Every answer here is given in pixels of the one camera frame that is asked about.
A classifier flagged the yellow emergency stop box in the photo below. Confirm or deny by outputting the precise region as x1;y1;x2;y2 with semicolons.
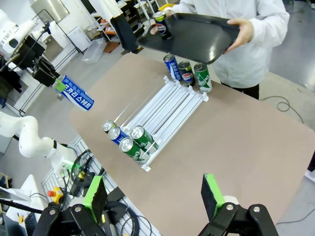
46;186;64;204

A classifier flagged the clear plastic bin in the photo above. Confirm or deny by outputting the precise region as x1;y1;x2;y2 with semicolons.
82;38;107;64

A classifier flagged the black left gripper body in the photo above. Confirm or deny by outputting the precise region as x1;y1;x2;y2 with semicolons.
15;35;47;72

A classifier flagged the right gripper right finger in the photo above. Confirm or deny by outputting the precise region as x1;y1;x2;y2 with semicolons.
199;173;280;236

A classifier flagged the bystander in white hoodie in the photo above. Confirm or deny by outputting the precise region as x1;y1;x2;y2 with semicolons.
112;0;140;54

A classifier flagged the blue Pocari Sweat can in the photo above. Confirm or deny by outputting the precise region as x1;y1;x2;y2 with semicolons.
56;74;95;113
107;126;130;148
163;54;183;82

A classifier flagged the black coiled cable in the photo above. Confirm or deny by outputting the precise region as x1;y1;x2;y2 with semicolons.
103;201;153;236

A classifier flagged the black plastic tray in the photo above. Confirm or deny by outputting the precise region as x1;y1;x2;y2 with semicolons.
136;12;241;65

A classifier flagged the person's white-sleeved left forearm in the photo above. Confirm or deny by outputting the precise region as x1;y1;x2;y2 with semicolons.
247;6;290;47

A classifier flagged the green Chilsung can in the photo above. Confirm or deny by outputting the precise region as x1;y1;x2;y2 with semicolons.
193;63;213;93
119;137;146;163
129;125;160;154

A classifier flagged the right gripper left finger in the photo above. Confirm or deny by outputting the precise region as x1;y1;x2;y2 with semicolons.
33;175;109;236

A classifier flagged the white can dispenser rack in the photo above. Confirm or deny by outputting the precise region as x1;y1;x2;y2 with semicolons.
113;75;210;173

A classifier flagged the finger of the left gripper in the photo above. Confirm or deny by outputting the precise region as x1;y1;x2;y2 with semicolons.
36;58;61;78
32;67;66;91

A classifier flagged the person's white-sleeved right forearm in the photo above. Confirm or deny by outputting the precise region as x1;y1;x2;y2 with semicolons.
172;0;197;12

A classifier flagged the grey floor cable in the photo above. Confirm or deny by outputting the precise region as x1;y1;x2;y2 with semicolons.
259;95;306;123

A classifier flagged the person's left hand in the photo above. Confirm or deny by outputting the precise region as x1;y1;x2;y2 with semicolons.
225;18;254;54

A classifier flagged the person in white jacket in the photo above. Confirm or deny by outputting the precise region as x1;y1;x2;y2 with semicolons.
169;0;291;100

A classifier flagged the black Pepsi can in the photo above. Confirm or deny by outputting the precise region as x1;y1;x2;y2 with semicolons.
102;119;116;133
177;61;196;87
152;11;174;40

